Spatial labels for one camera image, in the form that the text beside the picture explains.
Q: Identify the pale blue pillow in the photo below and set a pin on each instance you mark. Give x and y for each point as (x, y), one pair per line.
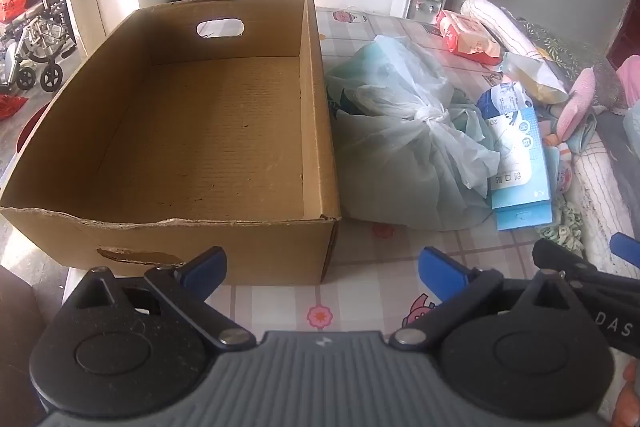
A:
(632, 129)

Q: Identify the pale green plastic bag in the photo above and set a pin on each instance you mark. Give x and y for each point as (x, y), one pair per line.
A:
(400, 157)

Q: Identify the person's right hand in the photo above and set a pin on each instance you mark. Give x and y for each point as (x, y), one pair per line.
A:
(631, 394)

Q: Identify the green frilly scrunchie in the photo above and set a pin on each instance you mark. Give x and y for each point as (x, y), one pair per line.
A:
(562, 229)

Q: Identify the white yellow snack bag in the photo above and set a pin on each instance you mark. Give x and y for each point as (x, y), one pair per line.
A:
(535, 79)

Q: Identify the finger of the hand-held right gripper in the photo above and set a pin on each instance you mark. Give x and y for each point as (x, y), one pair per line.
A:
(627, 249)
(560, 257)

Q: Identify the blue face mask box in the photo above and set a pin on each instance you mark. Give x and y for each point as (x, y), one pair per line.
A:
(522, 177)

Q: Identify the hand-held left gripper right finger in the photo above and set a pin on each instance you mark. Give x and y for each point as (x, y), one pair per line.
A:
(440, 272)

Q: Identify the red plastic bag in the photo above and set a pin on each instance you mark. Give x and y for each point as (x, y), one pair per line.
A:
(12, 108)

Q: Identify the brown cardboard box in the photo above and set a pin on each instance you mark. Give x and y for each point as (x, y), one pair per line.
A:
(200, 142)

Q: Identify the pink plush toy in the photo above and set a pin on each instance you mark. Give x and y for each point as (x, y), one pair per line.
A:
(575, 99)

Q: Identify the green leaf pattern pillow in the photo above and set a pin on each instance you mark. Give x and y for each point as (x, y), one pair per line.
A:
(565, 47)

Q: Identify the brown door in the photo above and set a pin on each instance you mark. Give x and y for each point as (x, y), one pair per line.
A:
(625, 27)

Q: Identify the orange wet wipes pack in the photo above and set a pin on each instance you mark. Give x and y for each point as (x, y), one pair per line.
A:
(467, 37)

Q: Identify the white quilted blanket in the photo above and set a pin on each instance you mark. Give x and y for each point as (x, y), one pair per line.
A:
(500, 24)

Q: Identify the pink blanket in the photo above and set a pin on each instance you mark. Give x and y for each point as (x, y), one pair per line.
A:
(630, 79)

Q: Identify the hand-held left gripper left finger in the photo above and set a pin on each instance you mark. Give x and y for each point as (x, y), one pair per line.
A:
(205, 264)

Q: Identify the folding wheelchair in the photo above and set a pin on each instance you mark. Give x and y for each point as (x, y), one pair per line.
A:
(37, 37)

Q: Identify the white blue mask packet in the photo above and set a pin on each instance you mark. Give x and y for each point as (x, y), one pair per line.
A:
(500, 99)

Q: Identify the checkered printed bed sheet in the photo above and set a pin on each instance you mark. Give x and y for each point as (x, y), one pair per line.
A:
(400, 252)

